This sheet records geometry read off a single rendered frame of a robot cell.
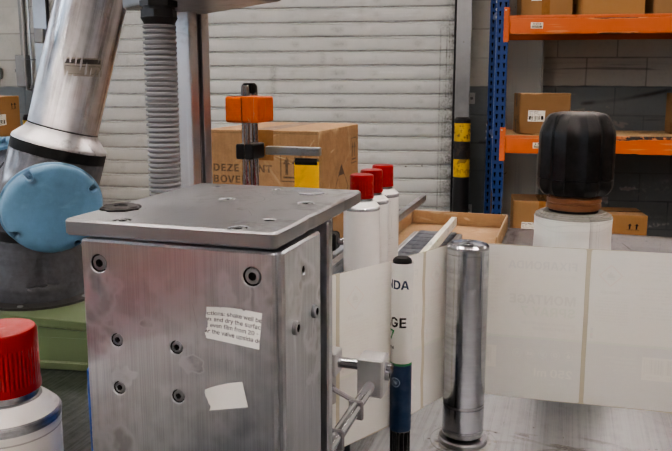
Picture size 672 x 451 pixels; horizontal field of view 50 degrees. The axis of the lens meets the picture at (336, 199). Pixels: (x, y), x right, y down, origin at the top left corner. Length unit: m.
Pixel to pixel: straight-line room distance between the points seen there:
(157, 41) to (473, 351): 0.40
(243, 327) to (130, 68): 5.30
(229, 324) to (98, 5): 0.65
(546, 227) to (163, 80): 0.44
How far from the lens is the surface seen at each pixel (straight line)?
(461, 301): 0.65
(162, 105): 0.70
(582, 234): 0.82
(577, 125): 0.82
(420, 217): 1.98
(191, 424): 0.36
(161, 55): 0.70
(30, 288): 1.09
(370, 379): 0.54
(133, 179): 5.65
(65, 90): 0.93
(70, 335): 1.04
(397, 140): 5.16
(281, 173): 1.43
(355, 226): 0.99
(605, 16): 4.54
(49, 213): 0.93
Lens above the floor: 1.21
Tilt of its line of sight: 9 degrees down
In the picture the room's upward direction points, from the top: straight up
